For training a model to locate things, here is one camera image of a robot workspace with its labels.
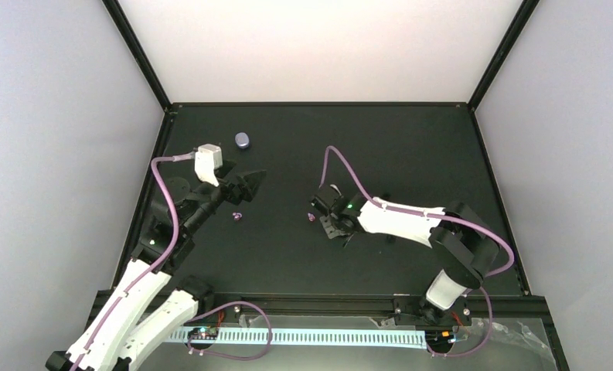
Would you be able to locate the white slotted cable duct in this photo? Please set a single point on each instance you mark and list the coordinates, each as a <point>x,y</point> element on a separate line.
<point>408,339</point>

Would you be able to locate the black aluminium front rail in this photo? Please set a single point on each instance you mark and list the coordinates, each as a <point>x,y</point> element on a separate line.
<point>374,306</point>

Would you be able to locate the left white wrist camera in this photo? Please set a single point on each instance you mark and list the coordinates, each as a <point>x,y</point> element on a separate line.
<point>208,159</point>

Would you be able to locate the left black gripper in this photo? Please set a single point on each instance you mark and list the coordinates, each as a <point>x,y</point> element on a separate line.
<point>246,191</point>

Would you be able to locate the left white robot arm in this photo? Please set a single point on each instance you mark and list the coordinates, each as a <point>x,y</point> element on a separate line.
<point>122,336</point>

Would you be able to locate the lavender earbud charging case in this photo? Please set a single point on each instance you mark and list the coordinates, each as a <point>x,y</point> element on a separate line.
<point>242,140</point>

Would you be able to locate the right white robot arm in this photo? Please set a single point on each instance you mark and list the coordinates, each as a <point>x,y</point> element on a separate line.
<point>458,238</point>

